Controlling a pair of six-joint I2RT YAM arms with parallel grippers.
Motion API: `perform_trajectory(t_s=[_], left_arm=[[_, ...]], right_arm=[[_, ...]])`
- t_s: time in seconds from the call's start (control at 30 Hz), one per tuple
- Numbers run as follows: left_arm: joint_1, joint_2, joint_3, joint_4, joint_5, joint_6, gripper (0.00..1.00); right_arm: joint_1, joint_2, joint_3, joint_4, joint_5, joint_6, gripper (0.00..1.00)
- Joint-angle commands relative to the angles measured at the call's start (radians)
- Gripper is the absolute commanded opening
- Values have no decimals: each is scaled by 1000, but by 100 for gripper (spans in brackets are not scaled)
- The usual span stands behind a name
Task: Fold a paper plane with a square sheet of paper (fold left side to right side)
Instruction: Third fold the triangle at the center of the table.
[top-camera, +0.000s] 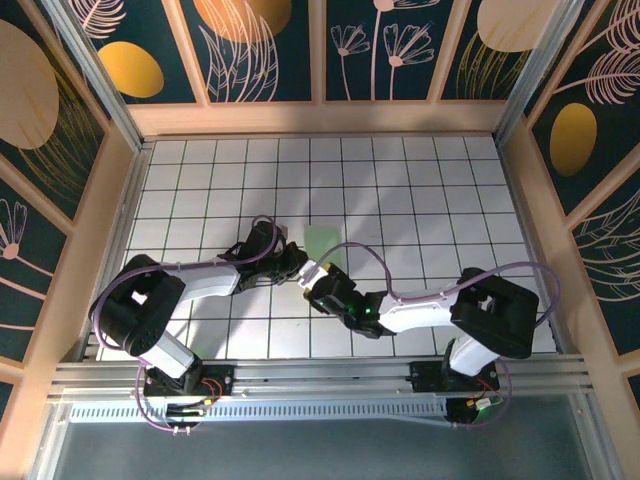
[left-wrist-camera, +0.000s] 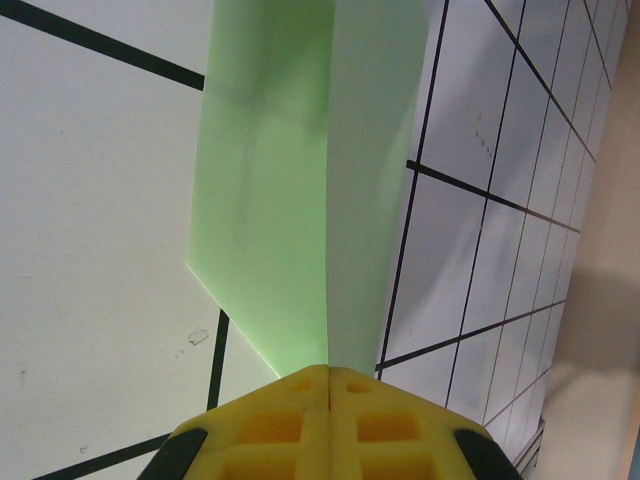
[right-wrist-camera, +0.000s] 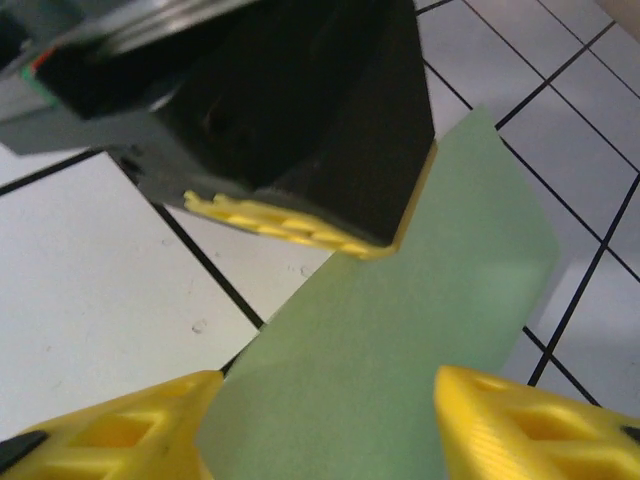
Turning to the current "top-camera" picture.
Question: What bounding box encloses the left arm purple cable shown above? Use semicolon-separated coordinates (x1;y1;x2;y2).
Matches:
88;213;290;435

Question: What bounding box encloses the green paper sheet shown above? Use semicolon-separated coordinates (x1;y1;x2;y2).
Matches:
302;224;347;272

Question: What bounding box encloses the aluminium corner post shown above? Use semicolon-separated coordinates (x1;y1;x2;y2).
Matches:
493;0;587;144
42;0;149;151

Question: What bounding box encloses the black electronics module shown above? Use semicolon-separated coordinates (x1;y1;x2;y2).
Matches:
444;398;484;430
164;402;204;434

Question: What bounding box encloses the long aluminium mounting rail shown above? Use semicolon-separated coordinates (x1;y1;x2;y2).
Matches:
47;352;599;401

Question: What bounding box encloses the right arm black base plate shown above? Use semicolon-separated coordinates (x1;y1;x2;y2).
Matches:
408;359;501;396

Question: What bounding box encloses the grey slotted cable duct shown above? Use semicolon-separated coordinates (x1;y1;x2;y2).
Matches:
68;399;451;426

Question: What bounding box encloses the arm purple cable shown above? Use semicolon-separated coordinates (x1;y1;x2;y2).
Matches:
88;213;290;435
299;241;562;432

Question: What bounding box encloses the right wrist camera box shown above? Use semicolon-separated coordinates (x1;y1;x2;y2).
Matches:
296;260;327;290

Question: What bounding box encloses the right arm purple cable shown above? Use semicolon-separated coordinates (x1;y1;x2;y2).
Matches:
299;241;562;432

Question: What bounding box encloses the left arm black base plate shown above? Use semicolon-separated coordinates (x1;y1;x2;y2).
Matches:
143;362;236;399

